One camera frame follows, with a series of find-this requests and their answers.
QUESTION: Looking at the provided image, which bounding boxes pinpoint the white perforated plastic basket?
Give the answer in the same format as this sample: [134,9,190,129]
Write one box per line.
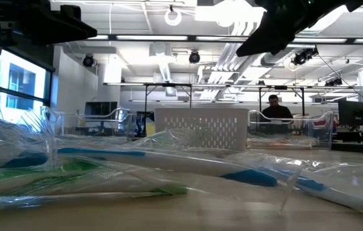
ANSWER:
[154,107,250,151]

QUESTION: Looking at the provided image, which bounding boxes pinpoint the blue toothbrush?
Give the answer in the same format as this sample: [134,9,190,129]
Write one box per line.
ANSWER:
[0,108,58,171]
[254,160,363,216]
[55,128,299,212]

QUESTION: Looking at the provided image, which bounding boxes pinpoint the clear plastic bin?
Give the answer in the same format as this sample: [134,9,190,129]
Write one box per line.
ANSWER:
[52,107,137,141]
[247,109,335,150]

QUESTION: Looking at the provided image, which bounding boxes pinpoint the overhead light bar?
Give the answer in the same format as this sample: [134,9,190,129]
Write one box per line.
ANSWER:
[84,33,363,45]

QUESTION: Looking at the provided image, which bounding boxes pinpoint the green toothbrush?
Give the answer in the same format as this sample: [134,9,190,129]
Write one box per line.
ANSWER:
[0,173,190,219]
[0,159,105,190]

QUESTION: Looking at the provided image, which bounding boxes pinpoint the black ceiling spotlight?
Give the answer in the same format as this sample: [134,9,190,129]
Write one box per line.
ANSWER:
[291,47,319,67]
[188,50,201,64]
[82,53,95,68]

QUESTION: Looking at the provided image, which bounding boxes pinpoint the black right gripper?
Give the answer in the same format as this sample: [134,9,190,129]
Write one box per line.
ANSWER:
[236,0,363,58]

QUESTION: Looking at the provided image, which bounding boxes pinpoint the orange toothbrush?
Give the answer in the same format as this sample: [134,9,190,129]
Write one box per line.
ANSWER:
[264,136,319,148]
[248,140,299,150]

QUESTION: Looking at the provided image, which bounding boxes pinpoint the large window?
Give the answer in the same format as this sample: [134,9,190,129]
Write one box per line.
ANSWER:
[0,47,53,129]

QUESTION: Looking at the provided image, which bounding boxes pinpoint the person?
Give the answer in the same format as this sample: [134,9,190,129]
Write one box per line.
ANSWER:
[260,94,294,134]

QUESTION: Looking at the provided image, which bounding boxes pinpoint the black desk monitor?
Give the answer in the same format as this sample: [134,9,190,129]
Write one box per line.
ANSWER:
[337,100,363,127]

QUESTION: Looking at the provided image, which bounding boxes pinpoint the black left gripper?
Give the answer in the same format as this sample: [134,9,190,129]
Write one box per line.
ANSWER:
[7,0,98,46]

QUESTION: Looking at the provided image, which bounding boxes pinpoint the white cable coil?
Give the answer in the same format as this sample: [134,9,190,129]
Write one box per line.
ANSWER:
[164,8,182,27]

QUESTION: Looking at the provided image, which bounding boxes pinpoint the dark wide monitor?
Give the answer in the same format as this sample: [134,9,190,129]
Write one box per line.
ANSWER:
[84,101,118,117]

